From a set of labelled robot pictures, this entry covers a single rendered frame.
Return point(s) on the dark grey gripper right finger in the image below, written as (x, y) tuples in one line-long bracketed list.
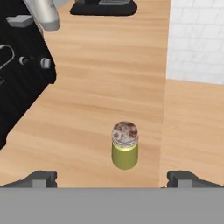
[(183, 178)]

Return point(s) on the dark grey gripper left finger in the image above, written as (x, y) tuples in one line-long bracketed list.
[(40, 178)]

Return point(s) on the yellow-green shaker with speckled lid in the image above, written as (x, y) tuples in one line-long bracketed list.
[(124, 145)]

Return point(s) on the black hob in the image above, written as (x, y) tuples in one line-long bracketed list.
[(20, 73)]

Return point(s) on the grey hob knob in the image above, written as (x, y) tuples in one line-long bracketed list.
[(24, 60), (45, 62)]

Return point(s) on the black small appliance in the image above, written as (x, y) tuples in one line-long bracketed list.
[(103, 7)]

